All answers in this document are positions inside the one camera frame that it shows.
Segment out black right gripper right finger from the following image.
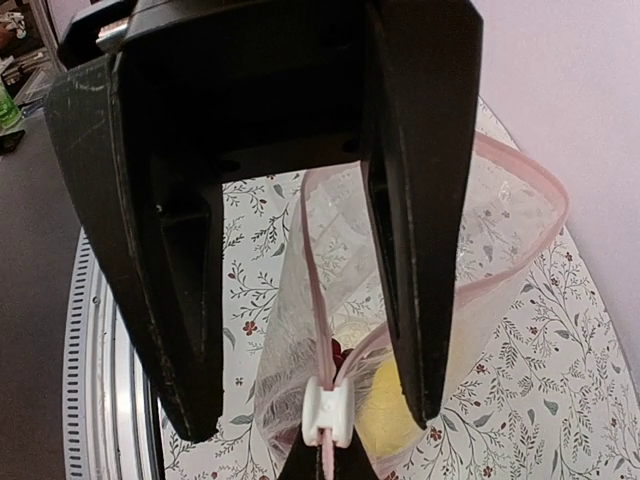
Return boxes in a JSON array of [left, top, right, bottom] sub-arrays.
[[333, 430, 375, 480]]

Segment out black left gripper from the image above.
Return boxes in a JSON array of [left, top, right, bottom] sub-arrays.
[[57, 1, 390, 210]]

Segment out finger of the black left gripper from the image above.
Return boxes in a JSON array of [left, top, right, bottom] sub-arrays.
[[362, 1, 483, 426], [45, 54, 223, 443]]

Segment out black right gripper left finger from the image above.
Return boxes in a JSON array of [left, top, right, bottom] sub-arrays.
[[278, 429, 320, 480]]

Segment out white bag zipper slider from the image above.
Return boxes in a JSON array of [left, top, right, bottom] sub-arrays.
[[301, 377, 355, 448]]

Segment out dark red toy grapes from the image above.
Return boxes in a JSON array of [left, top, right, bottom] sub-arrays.
[[331, 338, 353, 371]]

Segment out clear zip top bag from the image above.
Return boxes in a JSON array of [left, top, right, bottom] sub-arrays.
[[254, 134, 568, 479]]

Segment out white toy cauliflower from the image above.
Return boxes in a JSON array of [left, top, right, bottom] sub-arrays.
[[333, 319, 376, 351]]

